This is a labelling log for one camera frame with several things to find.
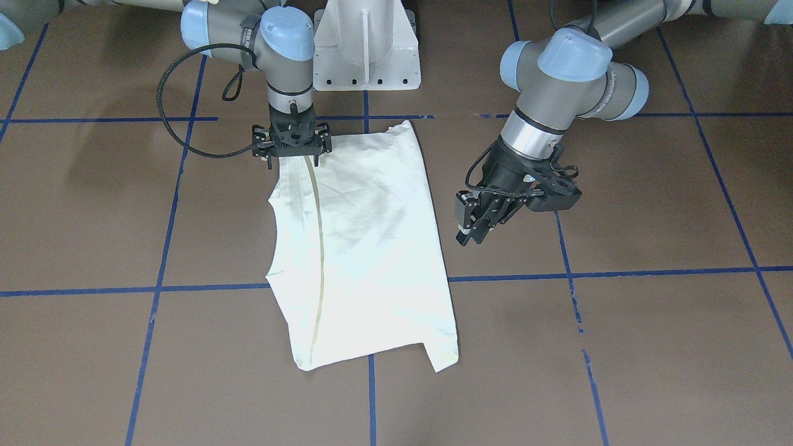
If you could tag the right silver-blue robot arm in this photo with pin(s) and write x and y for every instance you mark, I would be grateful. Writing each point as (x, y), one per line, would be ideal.
(258, 36)

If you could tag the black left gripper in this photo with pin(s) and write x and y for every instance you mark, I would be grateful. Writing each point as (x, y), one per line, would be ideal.
(503, 171)

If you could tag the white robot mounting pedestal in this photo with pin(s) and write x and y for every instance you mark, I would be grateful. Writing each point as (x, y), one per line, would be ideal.
(366, 45)

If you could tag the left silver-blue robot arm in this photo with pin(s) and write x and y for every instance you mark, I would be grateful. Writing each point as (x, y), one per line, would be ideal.
(571, 75)

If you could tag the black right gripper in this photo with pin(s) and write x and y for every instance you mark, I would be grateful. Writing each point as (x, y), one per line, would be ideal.
(259, 134)

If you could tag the cream long-sleeve printed shirt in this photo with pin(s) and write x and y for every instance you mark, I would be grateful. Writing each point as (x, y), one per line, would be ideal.
(358, 266)

